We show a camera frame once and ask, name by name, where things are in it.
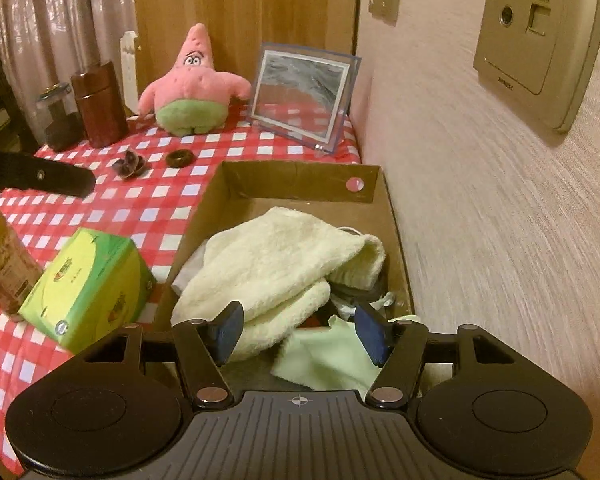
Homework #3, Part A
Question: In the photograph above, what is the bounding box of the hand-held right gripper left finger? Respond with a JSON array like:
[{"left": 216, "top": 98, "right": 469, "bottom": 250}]
[{"left": 82, "top": 302, "right": 245, "bottom": 409}]

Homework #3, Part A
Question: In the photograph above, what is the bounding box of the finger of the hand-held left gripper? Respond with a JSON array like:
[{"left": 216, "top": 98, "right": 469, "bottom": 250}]
[{"left": 0, "top": 149, "right": 97, "bottom": 197}]

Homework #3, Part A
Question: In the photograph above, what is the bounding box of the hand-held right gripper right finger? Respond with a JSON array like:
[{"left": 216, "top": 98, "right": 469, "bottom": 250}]
[{"left": 354, "top": 305, "right": 517, "bottom": 409}]

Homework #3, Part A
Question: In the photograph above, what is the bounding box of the cream towel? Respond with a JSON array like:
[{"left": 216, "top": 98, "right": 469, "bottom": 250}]
[{"left": 172, "top": 206, "right": 386, "bottom": 364}]

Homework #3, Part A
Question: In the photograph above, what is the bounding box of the cardboard box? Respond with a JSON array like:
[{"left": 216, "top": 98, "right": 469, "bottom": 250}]
[{"left": 152, "top": 161, "right": 415, "bottom": 342}]

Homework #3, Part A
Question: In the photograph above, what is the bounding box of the light green cloth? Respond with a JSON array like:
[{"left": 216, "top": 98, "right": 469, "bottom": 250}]
[{"left": 271, "top": 314, "right": 422, "bottom": 392}]

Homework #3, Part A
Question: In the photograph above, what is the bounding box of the glass jar with metal lid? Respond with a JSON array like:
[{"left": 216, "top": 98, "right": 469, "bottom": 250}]
[{"left": 35, "top": 85, "right": 85, "bottom": 152}]

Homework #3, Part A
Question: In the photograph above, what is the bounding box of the dark hair clip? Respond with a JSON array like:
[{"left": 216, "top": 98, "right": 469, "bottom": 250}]
[{"left": 111, "top": 147, "right": 147, "bottom": 177}]

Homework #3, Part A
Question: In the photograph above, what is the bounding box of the brown cylindrical canister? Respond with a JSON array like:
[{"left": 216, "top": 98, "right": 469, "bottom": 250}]
[{"left": 70, "top": 60, "right": 129, "bottom": 149}]

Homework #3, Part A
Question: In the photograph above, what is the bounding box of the red checkered tablecloth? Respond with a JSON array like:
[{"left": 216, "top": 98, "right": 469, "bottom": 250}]
[{"left": 0, "top": 105, "right": 363, "bottom": 476}]

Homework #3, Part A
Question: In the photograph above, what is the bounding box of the jar with beige lid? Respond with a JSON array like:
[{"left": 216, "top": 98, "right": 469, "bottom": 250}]
[{"left": 0, "top": 208, "right": 45, "bottom": 317}]

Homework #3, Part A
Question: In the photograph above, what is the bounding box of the green tissue pack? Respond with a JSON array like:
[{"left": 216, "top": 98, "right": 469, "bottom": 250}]
[{"left": 17, "top": 226, "right": 157, "bottom": 355}]

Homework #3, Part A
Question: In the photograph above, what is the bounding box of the white notched board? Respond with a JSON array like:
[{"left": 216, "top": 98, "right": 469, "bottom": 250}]
[{"left": 120, "top": 31, "right": 140, "bottom": 117}]

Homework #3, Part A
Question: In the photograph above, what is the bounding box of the sheer curtain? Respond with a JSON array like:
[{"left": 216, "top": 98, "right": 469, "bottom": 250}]
[{"left": 0, "top": 0, "right": 137, "bottom": 153}]

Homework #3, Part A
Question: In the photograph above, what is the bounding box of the pink starfish plush toy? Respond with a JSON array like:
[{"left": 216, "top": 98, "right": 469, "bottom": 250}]
[{"left": 138, "top": 22, "right": 252, "bottom": 137}]

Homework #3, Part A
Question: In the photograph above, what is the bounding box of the wooden panel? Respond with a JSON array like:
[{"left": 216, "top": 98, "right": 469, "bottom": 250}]
[{"left": 130, "top": 0, "right": 363, "bottom": 111}]

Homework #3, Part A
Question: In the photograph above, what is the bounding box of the clear acrylic picture frame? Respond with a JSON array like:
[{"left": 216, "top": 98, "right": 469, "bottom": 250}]
[{"left": 246, "top": 42, "right": 362, "bottom": 155}]

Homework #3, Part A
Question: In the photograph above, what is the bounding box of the large gold wall socket plate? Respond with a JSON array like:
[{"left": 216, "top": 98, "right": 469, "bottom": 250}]
[{"left": 472, "top": 0, "right": 600, "bottom": 134}]

